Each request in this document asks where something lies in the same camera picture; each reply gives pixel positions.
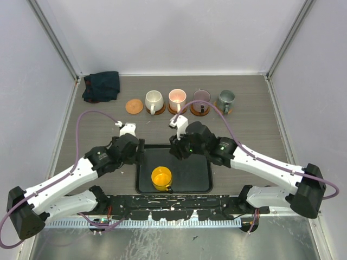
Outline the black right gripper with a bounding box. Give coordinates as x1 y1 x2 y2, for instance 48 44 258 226
169 126 207 160

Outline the brown wooden coaster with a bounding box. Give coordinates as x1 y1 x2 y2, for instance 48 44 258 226
190 105 210 116
146 103 166 115
168 105 187 115

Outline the woven rattan coaster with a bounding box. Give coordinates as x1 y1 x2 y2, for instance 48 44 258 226
125 99 144 114
213 101 233 115

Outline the yellow mug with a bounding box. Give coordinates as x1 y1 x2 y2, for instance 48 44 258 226
151 166 173 193

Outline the white ceramic mug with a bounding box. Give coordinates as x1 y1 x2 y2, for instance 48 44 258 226
145 90 164 115

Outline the purple glass cup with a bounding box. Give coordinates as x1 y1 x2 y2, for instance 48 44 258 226
192 89 211 113

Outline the pink ceramic mug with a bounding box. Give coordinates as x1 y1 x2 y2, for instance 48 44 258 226
169 89 187 112

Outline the grey ceramic mug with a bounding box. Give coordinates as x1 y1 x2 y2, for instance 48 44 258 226
216 90 235 115

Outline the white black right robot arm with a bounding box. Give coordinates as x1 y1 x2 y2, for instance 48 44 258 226
169 115 326 219

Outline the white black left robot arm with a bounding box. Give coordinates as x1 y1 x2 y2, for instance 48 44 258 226
7 133 145 241

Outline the black plastic tray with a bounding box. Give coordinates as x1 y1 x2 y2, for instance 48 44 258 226
135 144 213 194

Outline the dark blue folded cloth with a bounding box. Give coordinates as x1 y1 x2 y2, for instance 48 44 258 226
82 71 120 103

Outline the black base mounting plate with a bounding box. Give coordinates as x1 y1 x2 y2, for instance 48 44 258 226
84 194 255 221

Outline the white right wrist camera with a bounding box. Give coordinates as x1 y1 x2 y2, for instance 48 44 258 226
169 114 188 140

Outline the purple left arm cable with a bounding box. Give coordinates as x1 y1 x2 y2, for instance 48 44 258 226
0 109 131 249

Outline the white slotted cable duct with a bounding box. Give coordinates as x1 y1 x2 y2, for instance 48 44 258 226
46 217 242 229

